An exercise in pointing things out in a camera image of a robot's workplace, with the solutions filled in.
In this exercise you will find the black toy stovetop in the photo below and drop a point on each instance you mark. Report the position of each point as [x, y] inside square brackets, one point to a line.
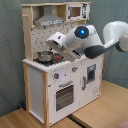
[57, 58]

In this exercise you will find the white wooden toy kitchen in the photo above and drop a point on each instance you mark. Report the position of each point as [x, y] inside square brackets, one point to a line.
[38, 78]

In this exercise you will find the small metal toy pot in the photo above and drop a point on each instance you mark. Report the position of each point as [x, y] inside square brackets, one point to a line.
[45, 56]

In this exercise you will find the grey toy range hood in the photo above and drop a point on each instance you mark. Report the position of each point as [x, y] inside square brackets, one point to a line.
[48, 18]

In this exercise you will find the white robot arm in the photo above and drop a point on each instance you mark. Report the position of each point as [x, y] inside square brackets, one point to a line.
[115, 34]

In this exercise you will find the toy oven door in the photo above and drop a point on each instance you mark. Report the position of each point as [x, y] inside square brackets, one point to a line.
[63, 98]

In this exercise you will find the red stove knob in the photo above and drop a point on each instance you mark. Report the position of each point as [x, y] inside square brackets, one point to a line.
[56, 75]
[74, 69]

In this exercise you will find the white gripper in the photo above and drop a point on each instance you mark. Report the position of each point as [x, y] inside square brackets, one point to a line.
[55, 42]

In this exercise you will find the right red stove knob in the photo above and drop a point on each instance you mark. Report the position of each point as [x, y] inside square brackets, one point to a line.
[74, 69]

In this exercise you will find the white toy microwave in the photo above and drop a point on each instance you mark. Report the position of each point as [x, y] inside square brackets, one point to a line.
[77, 11]

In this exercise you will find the left red stove knob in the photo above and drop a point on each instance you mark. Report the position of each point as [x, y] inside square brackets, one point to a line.
[56, 75]

